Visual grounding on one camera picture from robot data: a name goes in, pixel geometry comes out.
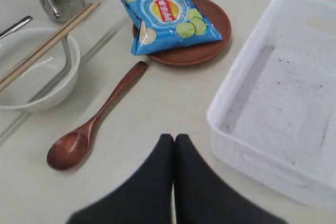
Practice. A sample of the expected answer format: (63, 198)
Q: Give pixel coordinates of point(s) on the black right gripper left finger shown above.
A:
(143, 198)

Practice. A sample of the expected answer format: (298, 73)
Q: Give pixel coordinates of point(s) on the white plastic perforated basket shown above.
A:
(273, 116)

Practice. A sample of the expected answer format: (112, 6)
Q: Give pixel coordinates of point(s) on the dark brown wooden plate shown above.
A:
(200, 53)

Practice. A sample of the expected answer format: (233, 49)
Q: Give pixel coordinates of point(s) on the blue chips bag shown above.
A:
(167, 24)

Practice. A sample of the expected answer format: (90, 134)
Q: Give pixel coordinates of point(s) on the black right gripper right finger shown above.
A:
(201, 196)

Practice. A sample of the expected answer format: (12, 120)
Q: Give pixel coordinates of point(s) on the blue-grey utensil handle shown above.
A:
(16, 26)

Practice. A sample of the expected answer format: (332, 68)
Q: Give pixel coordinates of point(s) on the pale green ceramic bowl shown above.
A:
(48, 81)

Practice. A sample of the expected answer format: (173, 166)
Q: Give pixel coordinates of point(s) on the dark brown wooden spoon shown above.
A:
(71, 149)

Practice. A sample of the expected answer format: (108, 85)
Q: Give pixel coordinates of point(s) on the dark wooden chopstick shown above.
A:
(39, 53)

